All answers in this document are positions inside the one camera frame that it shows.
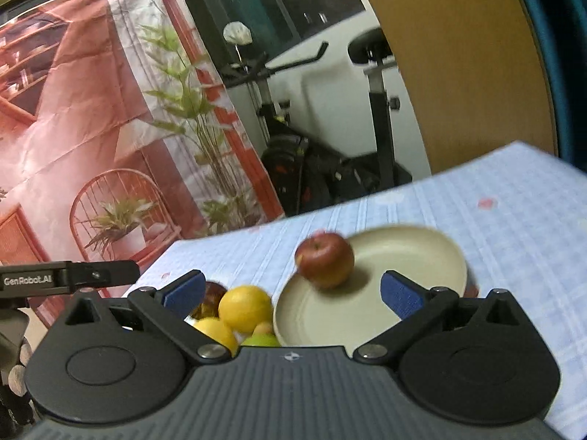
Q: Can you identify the red apple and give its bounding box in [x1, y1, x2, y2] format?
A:
[295, 232, 355, 290]

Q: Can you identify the white bundled cloth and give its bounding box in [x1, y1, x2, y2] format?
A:
[223, 22, 253, 47]

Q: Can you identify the blue curtain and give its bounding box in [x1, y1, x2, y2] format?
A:
[504, 0, 587, 166]

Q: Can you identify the person's left hand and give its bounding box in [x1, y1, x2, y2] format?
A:
[0, 343, 34, 427]

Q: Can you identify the brown wooden panel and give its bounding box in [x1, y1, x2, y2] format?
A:
[349, 0, 558, 175]

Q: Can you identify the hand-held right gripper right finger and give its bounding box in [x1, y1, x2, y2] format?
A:
[354, 269, 527, 368]

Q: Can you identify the green apple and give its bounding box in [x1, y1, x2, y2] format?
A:
[239, 334, 281, 348]

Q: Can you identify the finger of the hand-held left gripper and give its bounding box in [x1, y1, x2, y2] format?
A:
[69, 260, 141, 292]

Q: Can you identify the printed backdrop cloth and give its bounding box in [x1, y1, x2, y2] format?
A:
[0, 0, 286, 331]

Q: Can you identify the black exercise bike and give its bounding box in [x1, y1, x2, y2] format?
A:
[220, 27, 413, 216]

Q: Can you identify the yellow lemon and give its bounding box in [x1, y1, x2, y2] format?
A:
[193, 317, 239, 357]
[218, 285, 274, 334]

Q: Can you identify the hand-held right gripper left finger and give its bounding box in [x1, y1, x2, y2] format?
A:
[64, 269, 232, 367]

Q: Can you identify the blue checked tablecloth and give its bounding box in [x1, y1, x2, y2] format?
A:
[121, 141, 587, 440]

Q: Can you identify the dark purple mangosteen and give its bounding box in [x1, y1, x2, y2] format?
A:
[189, 282, 229, 322]

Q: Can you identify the beige plate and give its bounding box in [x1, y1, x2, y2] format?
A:
[274, 224, 468, 357]

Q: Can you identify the dark glass window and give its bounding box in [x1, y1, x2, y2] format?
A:
[172, 0, 368, 78]

